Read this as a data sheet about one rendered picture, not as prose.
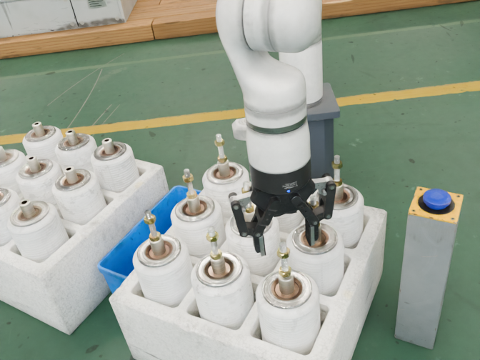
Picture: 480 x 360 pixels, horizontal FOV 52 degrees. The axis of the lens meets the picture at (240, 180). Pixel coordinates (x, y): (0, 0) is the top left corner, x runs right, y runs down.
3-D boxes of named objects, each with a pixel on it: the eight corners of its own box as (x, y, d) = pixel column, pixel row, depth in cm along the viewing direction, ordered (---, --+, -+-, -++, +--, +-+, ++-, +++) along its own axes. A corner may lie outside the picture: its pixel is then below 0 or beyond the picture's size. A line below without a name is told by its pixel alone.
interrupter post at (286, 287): (280, 283, 75) (278, 268, 73) (295, 284, 75) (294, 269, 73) (278, 296, 73) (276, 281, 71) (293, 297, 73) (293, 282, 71)
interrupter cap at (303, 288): (265, 270, 78) (265, 267, 77) (313, 273, 76) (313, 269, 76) (258, 308, 72) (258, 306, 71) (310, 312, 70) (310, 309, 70)
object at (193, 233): (206, 252, 108) (192, 187, 97) (241, 268, 103) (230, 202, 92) (177, 281, 102) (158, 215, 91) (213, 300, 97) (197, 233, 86)
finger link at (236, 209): (235, 189, 63) (250, 221, 66) (222, 195, 63) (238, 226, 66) (238, 202, 61) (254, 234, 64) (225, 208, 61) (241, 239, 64)
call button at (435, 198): (424, 196, 78) (426, 185, 77) (451, 201, 76) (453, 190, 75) (419, 211, 75) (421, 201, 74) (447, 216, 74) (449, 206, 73)
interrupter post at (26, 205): (31, 210, 98) (25, 197, 96) (39, 213, 97) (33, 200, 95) (21, 217, 96) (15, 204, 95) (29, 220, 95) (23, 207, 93)
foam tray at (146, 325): (226, 231, 123) (215, 173, 113) (382, 273, 106) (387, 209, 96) (132, 358, 96) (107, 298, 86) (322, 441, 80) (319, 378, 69)
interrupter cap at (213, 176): (206, 166, 103) (205, 164, 103) (241, 161, 103) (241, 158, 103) (207, 188, 97) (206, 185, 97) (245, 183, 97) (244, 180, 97)
